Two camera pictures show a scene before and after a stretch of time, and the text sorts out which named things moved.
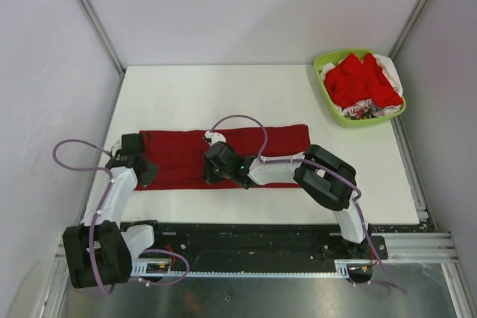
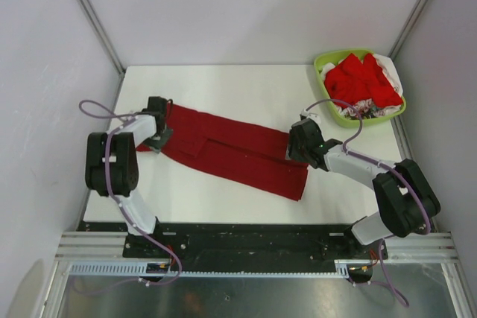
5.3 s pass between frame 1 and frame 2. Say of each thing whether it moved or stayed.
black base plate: stayed
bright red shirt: stayed
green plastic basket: stayed
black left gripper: moved
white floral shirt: stayed
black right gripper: moved
